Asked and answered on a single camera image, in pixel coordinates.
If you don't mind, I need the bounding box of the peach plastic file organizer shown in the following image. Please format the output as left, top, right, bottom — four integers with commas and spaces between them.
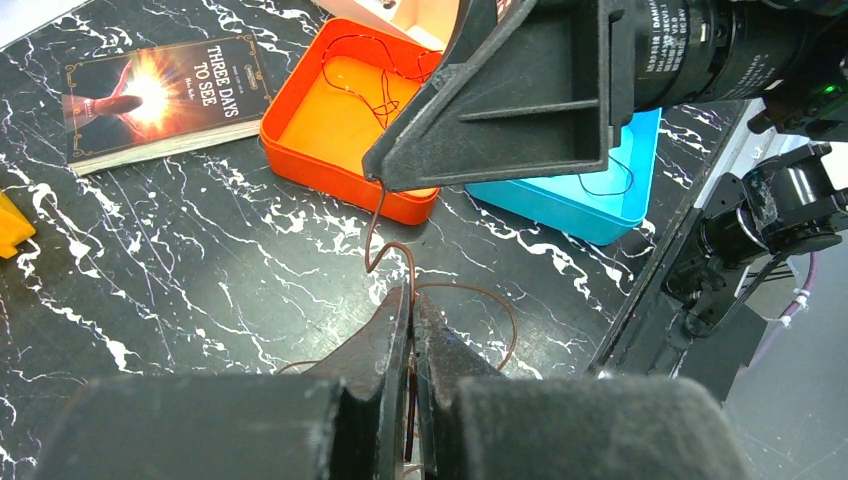
315, 0, 459, 50

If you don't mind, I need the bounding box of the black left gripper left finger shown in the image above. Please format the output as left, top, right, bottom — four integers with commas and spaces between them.
34, 286, 411, 479

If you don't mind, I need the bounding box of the dark paperback book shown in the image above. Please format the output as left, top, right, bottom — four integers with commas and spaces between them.
62, 34, 272, 176

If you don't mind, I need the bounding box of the orange square tray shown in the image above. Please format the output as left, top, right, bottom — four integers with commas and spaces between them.
259, 18, 441, 225

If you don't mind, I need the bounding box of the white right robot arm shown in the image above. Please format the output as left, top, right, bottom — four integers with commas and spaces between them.
362, 1, 847, 479

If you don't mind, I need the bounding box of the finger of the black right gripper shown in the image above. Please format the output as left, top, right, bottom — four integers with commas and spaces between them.
362, 1, 633, 192

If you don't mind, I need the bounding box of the light blue square tray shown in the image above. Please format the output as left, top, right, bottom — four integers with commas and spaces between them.
466, 109, 662, 246

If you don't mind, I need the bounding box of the yellow plastic parts bin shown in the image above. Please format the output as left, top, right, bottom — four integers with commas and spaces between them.
0, 193, 36, 259

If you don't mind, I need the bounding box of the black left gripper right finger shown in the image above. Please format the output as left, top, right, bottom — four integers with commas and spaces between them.
413, 296, 749, 479

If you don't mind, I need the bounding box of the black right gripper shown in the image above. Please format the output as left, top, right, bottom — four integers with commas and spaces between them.
626, 1, 847, 142

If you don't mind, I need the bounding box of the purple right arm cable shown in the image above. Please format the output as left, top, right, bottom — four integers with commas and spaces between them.
748, 251, 821, 372

